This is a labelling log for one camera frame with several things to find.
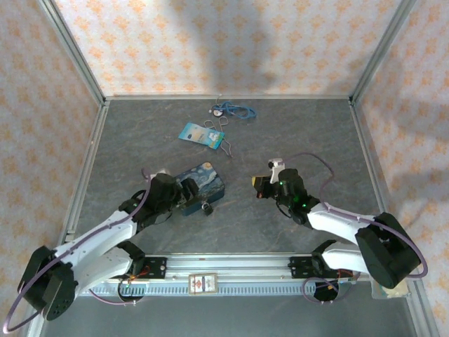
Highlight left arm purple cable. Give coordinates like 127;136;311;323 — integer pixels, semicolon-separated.
2;167;157;333

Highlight aluminium side rail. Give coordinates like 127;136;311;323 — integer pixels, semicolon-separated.
55;100;110;246
348;99;394;215

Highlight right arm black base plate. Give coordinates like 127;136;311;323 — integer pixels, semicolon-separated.
288;256;337;280

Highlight blue snack packet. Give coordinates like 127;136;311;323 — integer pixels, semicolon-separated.
177;121;225;151

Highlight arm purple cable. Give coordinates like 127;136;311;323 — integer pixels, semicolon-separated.
283;152;429;305
2;167;157;333

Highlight framed label card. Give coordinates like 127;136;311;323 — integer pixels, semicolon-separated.
188;272;219;296

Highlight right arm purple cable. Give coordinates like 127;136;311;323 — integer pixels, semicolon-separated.
283;152;429;305

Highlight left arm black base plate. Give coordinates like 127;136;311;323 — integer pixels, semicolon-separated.
129;256;168;281

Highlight blue stethoscope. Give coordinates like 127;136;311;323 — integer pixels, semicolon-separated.
209;100;257;119

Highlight slotted grey cable duct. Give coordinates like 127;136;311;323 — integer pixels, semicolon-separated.
79;283;375;297

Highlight clear bag with white contents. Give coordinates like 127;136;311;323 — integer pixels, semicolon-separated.
370;279;410;300

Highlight aluminium rear rail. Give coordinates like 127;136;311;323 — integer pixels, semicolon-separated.
104;93;354;102

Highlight aluminium frame post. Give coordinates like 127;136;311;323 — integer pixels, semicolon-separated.
37;0;107;103
350;0;419;103

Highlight thin metal forceps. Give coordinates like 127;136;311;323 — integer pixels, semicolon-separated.
203;117;234;159

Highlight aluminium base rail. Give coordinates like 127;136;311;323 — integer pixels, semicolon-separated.
105;252;373;282

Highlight starry night painted tin box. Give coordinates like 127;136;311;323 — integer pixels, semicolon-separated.
174;161;227;216

